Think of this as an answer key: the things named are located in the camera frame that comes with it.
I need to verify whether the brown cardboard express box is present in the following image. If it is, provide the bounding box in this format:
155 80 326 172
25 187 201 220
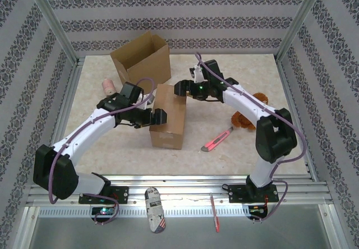
149 84 187 150
109 30 172 93

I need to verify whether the brown plush toy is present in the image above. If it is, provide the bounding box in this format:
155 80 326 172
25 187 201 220
230 91 269 131

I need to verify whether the pink utility knife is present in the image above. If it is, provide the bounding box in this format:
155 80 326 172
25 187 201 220
200 127 234 153

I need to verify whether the pink thread spool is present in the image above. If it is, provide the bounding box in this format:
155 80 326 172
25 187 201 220
101 78 116 97

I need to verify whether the newspaper print finger skateboard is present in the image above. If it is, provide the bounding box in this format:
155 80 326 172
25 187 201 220
144 186 167 234

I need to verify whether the small controller circuit board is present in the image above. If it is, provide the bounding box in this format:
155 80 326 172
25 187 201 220
91 206 117 219
248 204 267 218

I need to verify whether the red pen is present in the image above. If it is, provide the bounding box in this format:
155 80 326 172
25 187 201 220
209 192 221 233

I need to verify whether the aluminium side rail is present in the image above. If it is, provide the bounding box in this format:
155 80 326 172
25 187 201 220
39 58 85 184
276 58 319 180

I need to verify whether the aluminium mounting rail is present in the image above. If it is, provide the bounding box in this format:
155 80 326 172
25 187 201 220
27 174 329 205

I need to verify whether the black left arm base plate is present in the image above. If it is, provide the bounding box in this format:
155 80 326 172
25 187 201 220
78 186 129 205

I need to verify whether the perforated metal cable duct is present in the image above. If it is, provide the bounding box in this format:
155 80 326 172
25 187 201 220
38 205 270 218

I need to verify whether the aluminium frame post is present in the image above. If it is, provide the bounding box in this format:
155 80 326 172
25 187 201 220
24 0 80 64
275 0 328 62

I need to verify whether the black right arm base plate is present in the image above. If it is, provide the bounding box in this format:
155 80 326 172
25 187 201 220
227 183 279 204

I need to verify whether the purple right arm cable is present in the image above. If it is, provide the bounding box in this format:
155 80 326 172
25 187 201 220
195 52 306 224

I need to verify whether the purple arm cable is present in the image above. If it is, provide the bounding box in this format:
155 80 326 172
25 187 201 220
49 77 157 226
195 52 306 224

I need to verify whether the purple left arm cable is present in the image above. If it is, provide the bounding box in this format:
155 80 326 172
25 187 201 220
49 77 157 226

